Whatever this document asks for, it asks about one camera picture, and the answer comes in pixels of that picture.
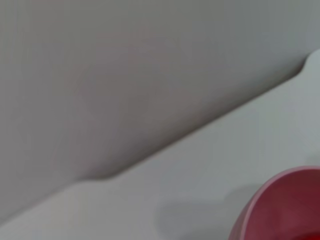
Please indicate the pink plastic bowl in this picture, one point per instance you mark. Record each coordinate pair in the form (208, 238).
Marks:
(280, 207)

